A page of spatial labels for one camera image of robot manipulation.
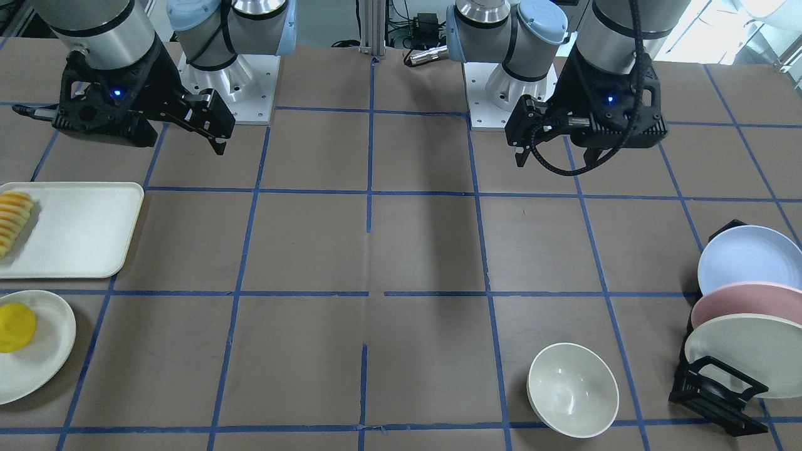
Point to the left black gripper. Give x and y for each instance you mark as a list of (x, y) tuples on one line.
[(571, 88)]

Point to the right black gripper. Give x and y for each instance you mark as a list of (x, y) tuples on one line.
[(159, 80)]

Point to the white bowl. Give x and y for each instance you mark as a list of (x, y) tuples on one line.
[(572, 390)]

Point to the yellow lemon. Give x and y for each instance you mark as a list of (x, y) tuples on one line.
[(18, 326)]

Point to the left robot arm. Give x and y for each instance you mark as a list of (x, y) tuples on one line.
[(613, 36)]

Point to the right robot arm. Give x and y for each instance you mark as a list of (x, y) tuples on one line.
[(115, 34)]

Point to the silver metal cylinder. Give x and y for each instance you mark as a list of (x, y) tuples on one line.
[(414, 60)]

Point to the white rectangular tray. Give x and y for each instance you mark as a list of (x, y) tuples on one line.
[(78, 230)]

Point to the blue plate in rack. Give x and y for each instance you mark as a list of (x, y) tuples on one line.
[(749, 253)]

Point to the pink plate in rack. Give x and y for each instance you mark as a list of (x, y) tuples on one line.
[(748, 298)]

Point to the white round plate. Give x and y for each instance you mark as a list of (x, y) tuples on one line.
[(25, 370)]

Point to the white plate in rack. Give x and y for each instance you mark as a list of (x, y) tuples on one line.
[(763, 347)]

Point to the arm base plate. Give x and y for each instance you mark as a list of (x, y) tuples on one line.
[(492, 94), (248, 86)]

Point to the aluminium frame post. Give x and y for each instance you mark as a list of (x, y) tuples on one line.
[(372, 21)]

